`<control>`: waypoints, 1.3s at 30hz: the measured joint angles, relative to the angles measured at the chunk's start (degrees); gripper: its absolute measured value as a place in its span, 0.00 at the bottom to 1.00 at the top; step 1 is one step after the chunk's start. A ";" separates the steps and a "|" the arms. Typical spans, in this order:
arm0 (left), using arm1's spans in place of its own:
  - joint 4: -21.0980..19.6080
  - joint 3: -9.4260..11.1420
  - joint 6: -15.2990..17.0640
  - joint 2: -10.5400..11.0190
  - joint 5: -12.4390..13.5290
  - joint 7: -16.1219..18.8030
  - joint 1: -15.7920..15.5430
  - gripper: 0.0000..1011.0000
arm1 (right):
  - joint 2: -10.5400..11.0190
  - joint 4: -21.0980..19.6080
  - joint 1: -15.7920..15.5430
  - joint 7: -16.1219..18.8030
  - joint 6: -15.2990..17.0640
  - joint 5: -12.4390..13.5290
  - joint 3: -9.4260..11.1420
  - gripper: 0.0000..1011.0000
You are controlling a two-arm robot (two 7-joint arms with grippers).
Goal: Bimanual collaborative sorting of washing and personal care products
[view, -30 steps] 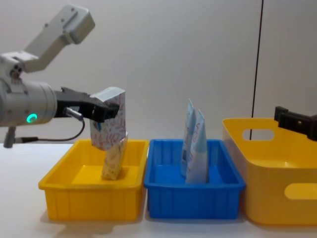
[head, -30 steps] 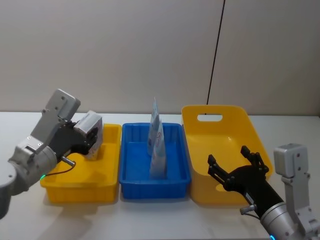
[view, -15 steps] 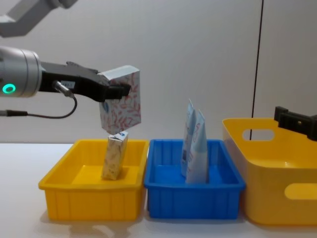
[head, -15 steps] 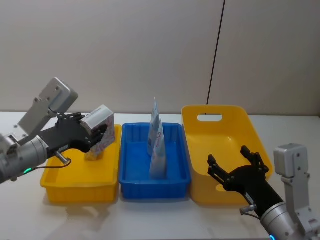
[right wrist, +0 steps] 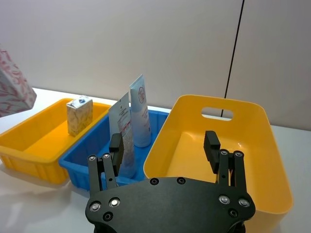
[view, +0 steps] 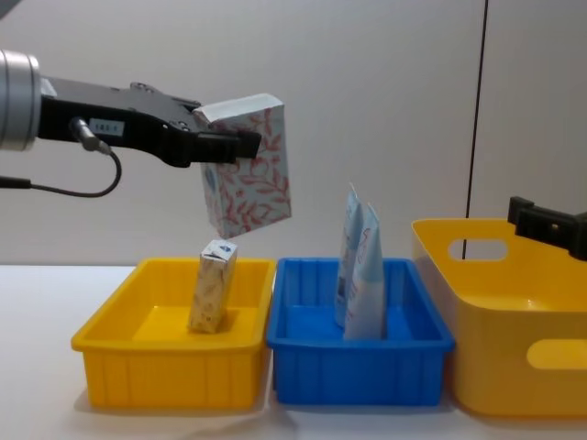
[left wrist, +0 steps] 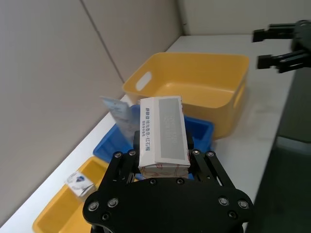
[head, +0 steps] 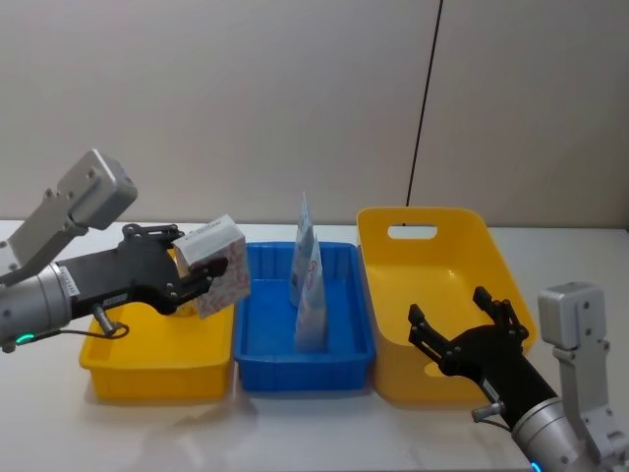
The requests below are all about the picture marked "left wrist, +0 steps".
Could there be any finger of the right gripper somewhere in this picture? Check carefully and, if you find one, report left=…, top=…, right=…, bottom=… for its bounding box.
left=252, top=23, right=296, bottom=43
left=257, top=49, right=311, bottom=74

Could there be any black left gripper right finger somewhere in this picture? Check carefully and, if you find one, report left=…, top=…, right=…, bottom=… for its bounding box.
left=186, top=133, right=236, bottom=188

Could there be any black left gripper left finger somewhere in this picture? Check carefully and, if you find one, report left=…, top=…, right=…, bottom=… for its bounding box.
left=96, top=131, right=142, bottom=192

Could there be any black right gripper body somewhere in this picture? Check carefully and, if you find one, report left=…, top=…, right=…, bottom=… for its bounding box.
left=290, top=20, right=311, bottom=53

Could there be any white carton with grey panel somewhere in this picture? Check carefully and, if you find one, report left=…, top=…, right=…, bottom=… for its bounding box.
left=138, top=95, right=190, bottom=180

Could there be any blue plastic bin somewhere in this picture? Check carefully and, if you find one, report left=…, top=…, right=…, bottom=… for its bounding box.
left=93, top=104, right=216, bottom=181

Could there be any small white printed carton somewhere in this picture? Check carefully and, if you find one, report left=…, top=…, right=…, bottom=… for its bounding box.
left=65, top=171, right=95, bottom=198

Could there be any blue and white carton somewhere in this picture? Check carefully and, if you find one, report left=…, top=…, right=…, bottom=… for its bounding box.
left=99, top=96, right=134, bottom=146

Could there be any small yellow plastic bin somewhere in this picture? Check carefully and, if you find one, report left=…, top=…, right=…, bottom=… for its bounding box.
left=32, top=156, right=110, bottom=233

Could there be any large yellow plastic bin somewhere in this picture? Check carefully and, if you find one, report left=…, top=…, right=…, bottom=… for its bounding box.
left=122, top=52, right=250, bottom=140

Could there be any dark glossy panel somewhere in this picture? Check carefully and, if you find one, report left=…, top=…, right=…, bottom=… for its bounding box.
left=243, top=69, right=311, bottom=233

